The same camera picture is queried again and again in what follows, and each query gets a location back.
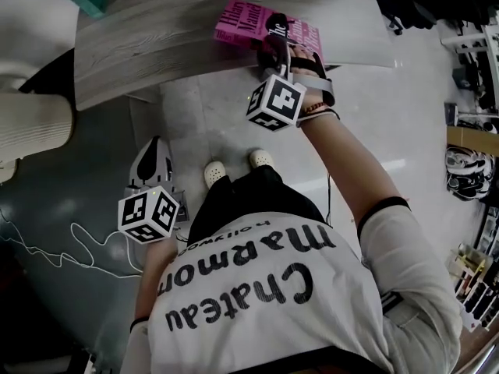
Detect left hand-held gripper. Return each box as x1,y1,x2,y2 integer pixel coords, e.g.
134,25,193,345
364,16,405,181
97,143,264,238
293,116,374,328
118,136,191,245

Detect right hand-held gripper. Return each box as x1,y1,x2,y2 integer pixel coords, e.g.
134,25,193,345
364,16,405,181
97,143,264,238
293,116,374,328
245,35,337,132

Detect pink book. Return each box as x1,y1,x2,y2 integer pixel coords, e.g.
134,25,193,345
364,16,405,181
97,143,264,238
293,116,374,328
213,0,325,68

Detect person's left forearm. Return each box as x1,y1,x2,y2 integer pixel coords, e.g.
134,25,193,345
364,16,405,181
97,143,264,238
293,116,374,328
134,236,179,323

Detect person's right forearm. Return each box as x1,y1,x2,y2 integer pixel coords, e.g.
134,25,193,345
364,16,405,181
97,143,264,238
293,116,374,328
299,111,410,229

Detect wooden desk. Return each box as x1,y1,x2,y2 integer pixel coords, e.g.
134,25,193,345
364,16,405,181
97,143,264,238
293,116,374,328
73,0,395,112

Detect white desk with black equipment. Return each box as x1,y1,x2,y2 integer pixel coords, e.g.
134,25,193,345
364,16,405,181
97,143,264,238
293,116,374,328
440,21,499,112

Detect person's white left shoe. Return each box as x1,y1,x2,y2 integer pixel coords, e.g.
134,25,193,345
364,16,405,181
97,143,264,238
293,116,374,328
203,161,229,189

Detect person's white shoe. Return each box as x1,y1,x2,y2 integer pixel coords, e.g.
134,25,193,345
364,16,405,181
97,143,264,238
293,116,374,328
203,161,229,189
248,148,276,169

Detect person's white right shoe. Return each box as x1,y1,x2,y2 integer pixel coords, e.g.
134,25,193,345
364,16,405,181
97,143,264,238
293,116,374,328
248,148,276,169

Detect person's black shorts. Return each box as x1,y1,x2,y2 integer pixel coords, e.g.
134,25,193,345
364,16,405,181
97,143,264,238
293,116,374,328
186,168,328,245

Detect small grey box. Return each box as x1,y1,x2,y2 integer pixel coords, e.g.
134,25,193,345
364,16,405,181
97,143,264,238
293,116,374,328
444,101,459,126

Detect person's white printed shirt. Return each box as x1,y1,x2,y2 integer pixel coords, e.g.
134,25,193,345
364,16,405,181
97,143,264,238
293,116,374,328
124,196,463,374

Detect cardboard box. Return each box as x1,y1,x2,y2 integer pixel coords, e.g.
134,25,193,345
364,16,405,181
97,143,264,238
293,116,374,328
446,125,499,147

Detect black white patterned bag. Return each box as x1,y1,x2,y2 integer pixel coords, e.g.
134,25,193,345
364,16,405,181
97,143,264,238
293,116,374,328
444,144,493,202

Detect red bead bracelet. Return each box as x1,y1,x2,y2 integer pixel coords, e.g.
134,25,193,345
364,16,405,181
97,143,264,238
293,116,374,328
303,100,329,115

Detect white cable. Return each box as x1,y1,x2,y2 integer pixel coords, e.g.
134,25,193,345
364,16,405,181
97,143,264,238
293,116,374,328
0,204,144,280

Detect white ribbed pedestal table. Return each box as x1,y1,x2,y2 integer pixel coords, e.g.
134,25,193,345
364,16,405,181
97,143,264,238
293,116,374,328
0,41,76,163

